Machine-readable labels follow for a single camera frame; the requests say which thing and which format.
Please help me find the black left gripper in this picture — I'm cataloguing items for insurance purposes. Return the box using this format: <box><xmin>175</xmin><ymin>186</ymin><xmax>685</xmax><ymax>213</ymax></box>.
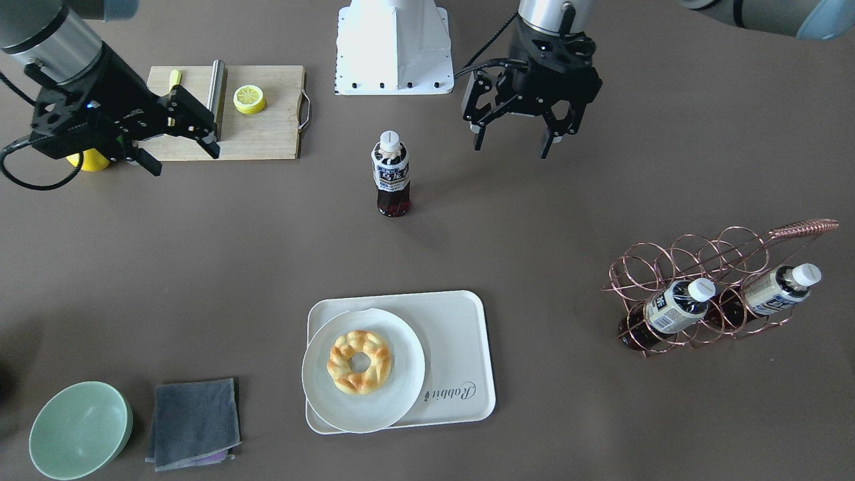
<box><xmin>462</xmin><ymin>27</ymin><xmax>603</xmax><ymax>159</ymax></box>

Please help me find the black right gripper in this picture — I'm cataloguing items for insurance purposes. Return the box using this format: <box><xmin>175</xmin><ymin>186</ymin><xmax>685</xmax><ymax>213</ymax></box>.
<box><xmin>29</xmin><ymin>45</ymin><xmax>220</xmax><ymax>176</ymax></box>

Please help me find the tea bottle slot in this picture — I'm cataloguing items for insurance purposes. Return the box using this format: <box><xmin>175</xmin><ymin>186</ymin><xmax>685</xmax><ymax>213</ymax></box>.
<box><xmin>370</xmin><ymin>130</ymin><xmax>410</xmax><ymax>217</ymax></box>
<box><xmin>618</xmin><ymin>277</ymin><xmax>717</xmax><ymax>351</ymax></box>

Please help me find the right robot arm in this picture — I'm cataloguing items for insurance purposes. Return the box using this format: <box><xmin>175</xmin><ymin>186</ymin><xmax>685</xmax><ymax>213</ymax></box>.
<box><xmin>1</xmin><ymin>1</ymin><xmax>220</xmax><ymax>176</ymax></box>

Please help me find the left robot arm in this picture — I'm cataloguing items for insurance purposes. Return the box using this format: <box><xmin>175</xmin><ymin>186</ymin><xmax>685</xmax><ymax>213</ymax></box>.
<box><xmin>456</xmin><ymin>1</ymin><xmax>854</xmax><ymax>158</ymax></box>

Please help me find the cream serving tray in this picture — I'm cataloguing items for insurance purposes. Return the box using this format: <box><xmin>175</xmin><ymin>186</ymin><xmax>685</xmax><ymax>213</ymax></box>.
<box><xmin>302</xmin><ymin>290</ymin><xmax>496</xmax><ymax>434</ymax></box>

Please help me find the tea bottle front slot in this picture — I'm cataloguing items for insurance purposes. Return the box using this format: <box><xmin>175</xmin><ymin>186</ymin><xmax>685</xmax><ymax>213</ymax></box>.
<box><xmin>618</xmin><ymin>277</ymin><xmax>717</xmax><ymax>351</ymax></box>

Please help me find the yellow plastic knife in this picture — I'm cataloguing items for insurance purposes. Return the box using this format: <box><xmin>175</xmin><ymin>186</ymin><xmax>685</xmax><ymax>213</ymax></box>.
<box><xmin>168</xmin><ymin>68</ymin><xmax>183</xmax><ymax>90</ymax></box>

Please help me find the yellow lemon lower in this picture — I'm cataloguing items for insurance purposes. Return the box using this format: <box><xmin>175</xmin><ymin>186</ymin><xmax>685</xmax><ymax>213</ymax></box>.
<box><xmin>66</xmin><ymin>149</ymin><xmax>111</xmax><ymax>172</ymax></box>

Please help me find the half lemon slice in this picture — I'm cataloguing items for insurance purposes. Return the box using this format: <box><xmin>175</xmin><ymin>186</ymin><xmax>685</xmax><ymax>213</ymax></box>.
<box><xmin>232</xmin><ymin>84</ymin><xmax>267</xmax><ymax>115</ymax></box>

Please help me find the wooden cutting board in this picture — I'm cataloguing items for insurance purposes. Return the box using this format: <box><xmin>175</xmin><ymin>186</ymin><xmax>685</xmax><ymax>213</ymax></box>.
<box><xmin>140</xmin><ymin>64</ymin><xmax>305</xmax><ymax>162</ymax></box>

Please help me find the white round plate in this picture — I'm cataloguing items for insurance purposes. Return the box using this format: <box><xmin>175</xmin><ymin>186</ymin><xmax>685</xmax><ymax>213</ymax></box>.
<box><xmin>302</xmin><ymin>309</ymin><xmax>425</xmax><ymax>433</ymax></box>

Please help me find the grey folded cloth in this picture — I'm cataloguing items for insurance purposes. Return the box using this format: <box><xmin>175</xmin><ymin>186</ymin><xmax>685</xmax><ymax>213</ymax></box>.
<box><xmin>146</xmin><ymin>377</ymin><xmax>241</xmax><ymax>472</ymax></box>

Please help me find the mint green bowl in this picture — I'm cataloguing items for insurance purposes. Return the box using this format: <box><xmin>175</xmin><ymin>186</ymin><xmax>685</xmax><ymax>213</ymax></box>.
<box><xmin>29</xmin><ymin>381</ymin><xmax>132</xmax><ymax>480</ymax></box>

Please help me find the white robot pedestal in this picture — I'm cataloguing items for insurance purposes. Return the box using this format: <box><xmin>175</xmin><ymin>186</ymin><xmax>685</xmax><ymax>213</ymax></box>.
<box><xmin>334</xmin><ymin>1</ymin><xmax>454</xmax><ymax>96</ymax></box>

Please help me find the copper wire bottle rack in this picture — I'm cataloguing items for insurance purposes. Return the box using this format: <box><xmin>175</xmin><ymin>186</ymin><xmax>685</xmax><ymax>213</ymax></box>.
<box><xmin>605</xmin><ymin>218</ymin><xmax>839</xmax><ymax>357</ymax></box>

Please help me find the glazed ring pastry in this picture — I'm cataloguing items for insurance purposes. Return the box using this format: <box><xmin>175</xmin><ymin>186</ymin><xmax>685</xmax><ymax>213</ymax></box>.
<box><xmin>327</xmin><ymin>329</ymin><xmax>393</xmax><ymax>395</ymax></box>

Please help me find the tea bottle handle side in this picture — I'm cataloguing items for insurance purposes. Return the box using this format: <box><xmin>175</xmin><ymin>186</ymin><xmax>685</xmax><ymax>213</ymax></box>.
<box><xmin>705</xmin><ymin>264</ymin><xmax>822</xmax><ymax>331</ymax></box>

